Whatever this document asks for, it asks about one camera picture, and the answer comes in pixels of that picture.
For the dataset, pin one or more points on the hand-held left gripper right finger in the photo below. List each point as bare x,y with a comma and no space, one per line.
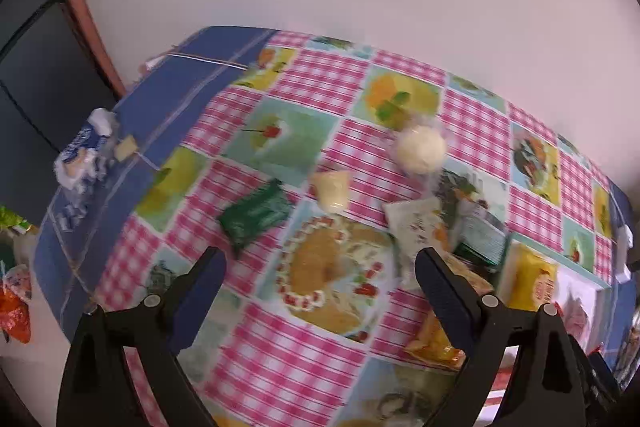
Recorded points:
445,302

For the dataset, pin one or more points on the checked fruit print tablecloth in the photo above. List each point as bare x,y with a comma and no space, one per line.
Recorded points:
310,72

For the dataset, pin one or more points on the dark green packet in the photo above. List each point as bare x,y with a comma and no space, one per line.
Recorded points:
255,214

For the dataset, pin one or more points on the orange plastic bag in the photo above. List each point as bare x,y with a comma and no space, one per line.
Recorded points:
15,312

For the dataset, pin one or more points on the green plastic bag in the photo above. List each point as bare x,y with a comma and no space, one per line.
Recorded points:
12,219

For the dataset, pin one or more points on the small pale yellow scrap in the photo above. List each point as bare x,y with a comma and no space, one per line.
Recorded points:
126,147

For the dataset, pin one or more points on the white and orange printed packet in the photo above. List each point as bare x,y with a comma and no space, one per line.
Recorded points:
412,224

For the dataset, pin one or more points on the green-grey packet with barcode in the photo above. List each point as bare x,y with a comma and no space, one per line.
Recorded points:
482,239

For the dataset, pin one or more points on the clear yellow pastry packet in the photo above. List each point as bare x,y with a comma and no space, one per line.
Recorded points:
432,347

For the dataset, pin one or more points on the round cream bun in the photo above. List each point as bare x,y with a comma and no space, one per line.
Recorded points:
420,149

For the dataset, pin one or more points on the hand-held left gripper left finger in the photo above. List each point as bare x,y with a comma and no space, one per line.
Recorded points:
200,292

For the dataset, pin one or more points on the crumpled blue and white wrapper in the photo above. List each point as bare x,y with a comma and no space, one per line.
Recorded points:
80,149

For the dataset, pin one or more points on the small cream pastry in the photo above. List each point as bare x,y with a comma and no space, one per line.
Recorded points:
332,192

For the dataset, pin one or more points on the teal tray with white inside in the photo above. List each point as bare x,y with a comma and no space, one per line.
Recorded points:
597,302

